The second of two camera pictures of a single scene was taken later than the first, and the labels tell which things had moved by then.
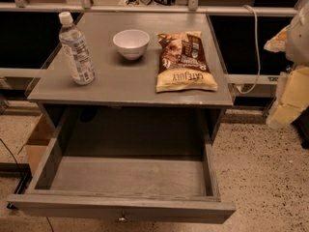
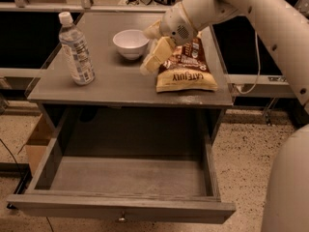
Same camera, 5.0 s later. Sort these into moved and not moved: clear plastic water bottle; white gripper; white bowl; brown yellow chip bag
Moved: white gripper
Not moved: white bowl; brown yellow chip bag; clear plastic water bottle
